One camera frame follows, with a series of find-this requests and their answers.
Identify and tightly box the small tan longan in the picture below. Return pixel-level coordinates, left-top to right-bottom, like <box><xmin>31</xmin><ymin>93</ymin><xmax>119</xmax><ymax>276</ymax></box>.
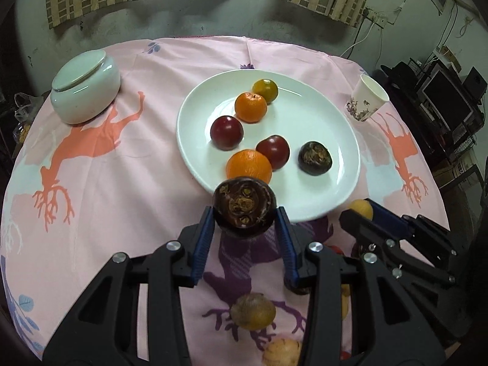
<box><xmin>348</xmin><ymin>199</ymin><xmax>374</xmax><ymax>221</ymax></box>

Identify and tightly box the red cherry tomato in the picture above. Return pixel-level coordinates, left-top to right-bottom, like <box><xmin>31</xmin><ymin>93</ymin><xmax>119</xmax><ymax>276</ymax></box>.
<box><xmin>328</xmin><ymin>246</ymin><xmax>344</xmax><ymax>255</ymax></box>
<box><xmin>340</xmin><ymin>351</ymin><xmax>351</xmax><ymax>361</ymax></box>

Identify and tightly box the striped pepino melon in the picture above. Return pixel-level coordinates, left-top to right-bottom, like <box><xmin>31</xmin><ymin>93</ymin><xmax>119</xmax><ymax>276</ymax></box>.
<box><xmin>262</xmin><ymin>338</ymin><xmax>302</xmax><ymax>366</ymax></box>

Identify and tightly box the green yellow round fruit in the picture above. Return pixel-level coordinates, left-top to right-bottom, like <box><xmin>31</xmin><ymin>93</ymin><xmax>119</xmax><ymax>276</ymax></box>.
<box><xmin>230</xmin><ymin>292</ymin><xmax>276</xmax><ymax>331</ymax></box>

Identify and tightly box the dark red plum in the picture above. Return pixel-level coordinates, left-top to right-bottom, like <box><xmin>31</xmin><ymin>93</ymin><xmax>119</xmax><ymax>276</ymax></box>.
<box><xmin>256</xmin><ymin>135</ymin><xmax>290</xmax><ymax>171</ymax></box>
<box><xmin>210</xmin><ymin>116</ymin><xmax>244</xmax><ymax>151</ymax></box>

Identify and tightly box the large orange mandarin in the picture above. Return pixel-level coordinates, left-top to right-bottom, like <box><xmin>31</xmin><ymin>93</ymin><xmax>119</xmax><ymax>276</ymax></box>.
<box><xmin>225</xmin><ymin>149</ymin><xmax>273</xmax><ymax>184</ymax></box>

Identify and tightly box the small orange mandarin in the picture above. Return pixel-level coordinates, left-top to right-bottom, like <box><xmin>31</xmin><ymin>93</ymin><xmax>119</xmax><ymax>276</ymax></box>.
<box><xmin>234</xmin><ymin>92</ymin><xmax>267</xmax><ymax>123</ymax></box>

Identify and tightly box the white oval plate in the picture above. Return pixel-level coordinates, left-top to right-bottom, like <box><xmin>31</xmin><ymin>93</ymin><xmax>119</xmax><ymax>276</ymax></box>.
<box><xmin>176</xmin><ymin>70</ymin><xmax>361</xmax><ymax>222</ymax></box>

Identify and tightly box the black equipment rack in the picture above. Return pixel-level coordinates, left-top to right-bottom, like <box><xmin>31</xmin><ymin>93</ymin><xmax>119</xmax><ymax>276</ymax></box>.
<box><xmin>373</xmin><ymin>59</ymin><xmax>486</xmax><ymax>172</ymax></box>

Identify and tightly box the pink patterned tablecloth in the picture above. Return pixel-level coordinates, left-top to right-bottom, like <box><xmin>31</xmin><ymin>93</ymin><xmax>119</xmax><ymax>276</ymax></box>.
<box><xmin>1</xmin><ymin>36</ymin><xmax>449</xmax><ymax>365</ymax></box>

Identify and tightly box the patterned paper cup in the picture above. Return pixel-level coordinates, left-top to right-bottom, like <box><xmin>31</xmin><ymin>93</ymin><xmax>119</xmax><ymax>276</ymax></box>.
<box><xmin>346</xmin><ymin>74</ymin><xmax>389</xmax><ymax>121</ymax></box>

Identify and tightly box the white lidded ceramic jar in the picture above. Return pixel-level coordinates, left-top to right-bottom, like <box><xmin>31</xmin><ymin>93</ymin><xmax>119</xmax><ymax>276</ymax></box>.
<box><xmin>50</xmin><ymin>50</ymin><xmax>121</xmax><ymax>125</ymax></box>

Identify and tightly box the plastic bag on floor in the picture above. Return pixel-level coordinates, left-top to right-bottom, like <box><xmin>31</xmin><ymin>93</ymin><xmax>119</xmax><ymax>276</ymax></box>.
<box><xmin>13</xmin><ymin>93</ymin><xmax>45</xmax><ymax>144</ymax></box>

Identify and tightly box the white power cable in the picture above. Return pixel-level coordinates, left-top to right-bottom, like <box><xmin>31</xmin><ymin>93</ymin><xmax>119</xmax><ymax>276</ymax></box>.
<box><xmin>339</xmin><ymin>18</ymin><xmax>376</xmax><ymax>60</ymax></box>

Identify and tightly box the wall power strip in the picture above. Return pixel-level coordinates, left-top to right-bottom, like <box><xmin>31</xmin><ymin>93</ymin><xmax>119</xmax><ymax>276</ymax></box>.
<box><xmin>362</xmin><ymin>8</ymin><xmax>388</xmax><ymax>29</ymax></box>

